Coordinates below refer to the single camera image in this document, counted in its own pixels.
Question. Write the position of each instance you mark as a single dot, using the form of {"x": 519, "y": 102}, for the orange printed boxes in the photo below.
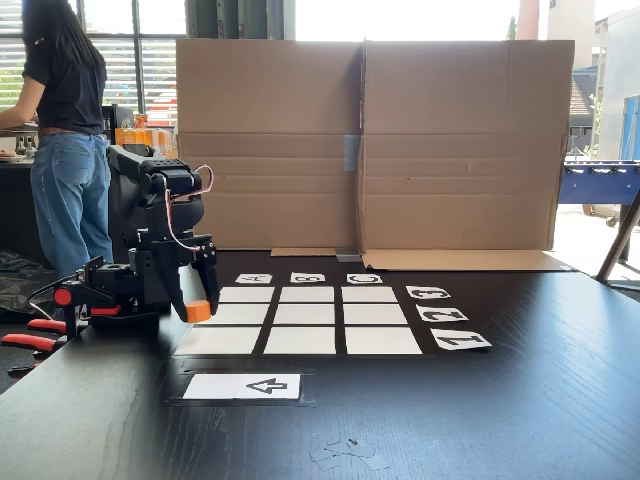
{"x": 150, "y": 137}

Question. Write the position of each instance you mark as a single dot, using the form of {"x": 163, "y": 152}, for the paper sheet letter C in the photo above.
{"x": 364, "y": 279}

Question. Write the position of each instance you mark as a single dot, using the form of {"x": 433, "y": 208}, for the paper sheet letter B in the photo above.
{"x": 307, "y": 278}

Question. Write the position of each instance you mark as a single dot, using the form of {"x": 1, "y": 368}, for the white nine-square grid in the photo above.
{"x": 305, "y": 315}

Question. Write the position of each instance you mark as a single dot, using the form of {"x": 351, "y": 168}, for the person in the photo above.
{"x": 70, "y": 90}

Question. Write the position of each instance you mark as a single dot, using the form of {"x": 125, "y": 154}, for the paper sheet number 2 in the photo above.
{"x": 442, "y": 314}

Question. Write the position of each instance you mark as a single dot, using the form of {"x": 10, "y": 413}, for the paper sheet letter A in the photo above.
{"x": 254, "y": 278}

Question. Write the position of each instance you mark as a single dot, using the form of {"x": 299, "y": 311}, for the black counter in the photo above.
{"x": 15, "y": 210}

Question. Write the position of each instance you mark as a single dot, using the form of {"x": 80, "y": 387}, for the black crumpled bag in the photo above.
{"x": 20, "y": 285}

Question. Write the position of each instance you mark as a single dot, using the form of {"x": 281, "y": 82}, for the black red clamp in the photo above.
{"x": 40, "y": 342}

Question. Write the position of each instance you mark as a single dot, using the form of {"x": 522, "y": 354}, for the paper sheet number 3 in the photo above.
{"x": 427, "y": 292}

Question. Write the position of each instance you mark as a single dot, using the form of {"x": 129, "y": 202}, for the clear tape scraps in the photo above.
{"x": 362, "y": 450}

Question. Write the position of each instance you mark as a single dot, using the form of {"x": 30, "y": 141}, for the slanted metal table leg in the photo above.
{"x": 620, "y": 240}

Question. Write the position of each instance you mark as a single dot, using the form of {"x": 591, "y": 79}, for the paper sheet number 1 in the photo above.
{"x": 460, "y": 340}

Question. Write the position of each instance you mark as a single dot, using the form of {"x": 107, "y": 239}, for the blue foosball table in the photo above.
{"x": 600, "y": 187}

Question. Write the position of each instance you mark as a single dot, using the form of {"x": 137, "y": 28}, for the white arrow paper sheet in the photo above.
{"x": 215, "y": 387}

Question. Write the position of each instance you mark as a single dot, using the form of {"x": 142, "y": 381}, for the grey tape strip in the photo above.
{"x": 348, "y": 257}
{"x": 352, "y": 152}

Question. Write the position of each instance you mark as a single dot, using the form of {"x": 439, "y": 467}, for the black glass-front cabinet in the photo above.
{"x": 120, "y": 120}

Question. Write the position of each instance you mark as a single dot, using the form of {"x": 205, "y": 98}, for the round orange token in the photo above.
{"x": 199, "y": 312}

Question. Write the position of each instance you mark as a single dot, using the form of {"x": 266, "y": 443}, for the large brown cardboard box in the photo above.
{"x": 265, "y": 100}
{"x": 465, "y": 100}

